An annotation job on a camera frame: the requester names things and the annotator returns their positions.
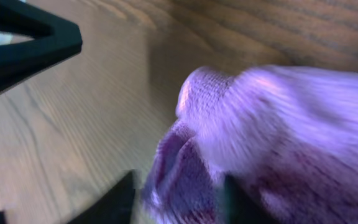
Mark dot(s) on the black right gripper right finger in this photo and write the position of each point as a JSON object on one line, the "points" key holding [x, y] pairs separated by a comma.
{"points": [[239, 208]]}

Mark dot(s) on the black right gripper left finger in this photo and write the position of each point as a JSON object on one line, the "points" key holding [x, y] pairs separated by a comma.
{"points": [[114, 207]]}

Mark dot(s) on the purple microfiber cloth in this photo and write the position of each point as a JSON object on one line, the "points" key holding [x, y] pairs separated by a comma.
{"points": [[288, 135]]}

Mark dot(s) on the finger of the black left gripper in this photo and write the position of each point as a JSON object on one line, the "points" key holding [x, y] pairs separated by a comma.
{"points": [[54, 39]]}

